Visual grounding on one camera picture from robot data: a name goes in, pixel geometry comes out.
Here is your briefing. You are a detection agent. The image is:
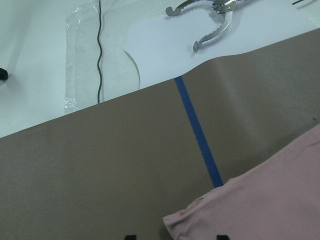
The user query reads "pink printed t-shirt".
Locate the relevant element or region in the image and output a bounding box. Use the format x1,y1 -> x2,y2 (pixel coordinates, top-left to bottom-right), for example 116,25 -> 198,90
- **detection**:
163,126 -> 320,240

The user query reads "metal reacher grabber tool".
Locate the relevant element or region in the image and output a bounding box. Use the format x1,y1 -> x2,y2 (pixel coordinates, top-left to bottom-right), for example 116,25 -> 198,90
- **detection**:
165,0 -> 249,53

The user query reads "white paper sheet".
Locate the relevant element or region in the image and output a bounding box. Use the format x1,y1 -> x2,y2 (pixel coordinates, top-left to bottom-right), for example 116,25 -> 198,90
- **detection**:
124,0 -> 316,89

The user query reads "clear plastic bag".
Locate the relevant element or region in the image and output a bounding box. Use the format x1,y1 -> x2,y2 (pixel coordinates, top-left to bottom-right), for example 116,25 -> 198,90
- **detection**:
64,0 -> 116,114

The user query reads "black thin desk cable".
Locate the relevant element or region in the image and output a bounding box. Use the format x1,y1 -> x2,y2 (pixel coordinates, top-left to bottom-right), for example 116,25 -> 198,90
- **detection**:
96,0 -> 104,103

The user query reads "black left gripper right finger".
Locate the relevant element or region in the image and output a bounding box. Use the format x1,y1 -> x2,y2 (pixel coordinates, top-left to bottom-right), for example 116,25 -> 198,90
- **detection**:
216,235 -> 228,240

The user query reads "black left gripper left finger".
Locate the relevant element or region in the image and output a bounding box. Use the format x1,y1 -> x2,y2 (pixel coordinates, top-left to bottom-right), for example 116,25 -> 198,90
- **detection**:
124,234 -> 137,240

